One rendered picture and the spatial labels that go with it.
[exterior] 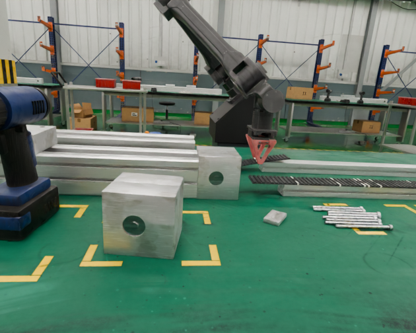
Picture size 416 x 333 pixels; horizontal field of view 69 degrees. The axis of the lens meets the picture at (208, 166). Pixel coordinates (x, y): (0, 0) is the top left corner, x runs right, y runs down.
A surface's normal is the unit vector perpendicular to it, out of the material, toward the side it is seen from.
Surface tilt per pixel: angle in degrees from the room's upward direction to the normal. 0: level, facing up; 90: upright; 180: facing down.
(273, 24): 90
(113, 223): 90
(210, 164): 90
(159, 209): 90
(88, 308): 0
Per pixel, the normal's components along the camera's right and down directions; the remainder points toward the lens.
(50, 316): 0.06, -0.96
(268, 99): 0.04, 0.27
